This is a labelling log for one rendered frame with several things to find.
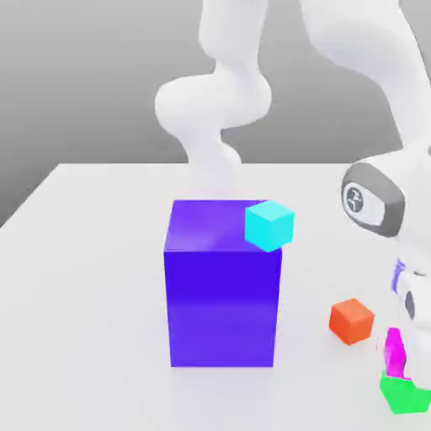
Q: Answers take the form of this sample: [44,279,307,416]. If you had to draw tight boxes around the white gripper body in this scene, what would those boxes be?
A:
[402,317,431,391]

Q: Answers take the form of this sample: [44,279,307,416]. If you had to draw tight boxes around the small magenta cube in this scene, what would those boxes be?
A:
[384,327,411,380]

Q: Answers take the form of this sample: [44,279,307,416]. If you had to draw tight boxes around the small green cube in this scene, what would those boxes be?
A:
[379,370,431,416]

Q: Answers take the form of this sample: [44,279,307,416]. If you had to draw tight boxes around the small orange cube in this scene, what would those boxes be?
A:
[328,297,375,347]

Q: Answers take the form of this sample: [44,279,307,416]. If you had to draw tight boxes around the small cyan cube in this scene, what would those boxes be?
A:
[244,200,295,253]

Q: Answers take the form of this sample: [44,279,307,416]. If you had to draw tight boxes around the large purple box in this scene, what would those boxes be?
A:
[163,199,284,369]

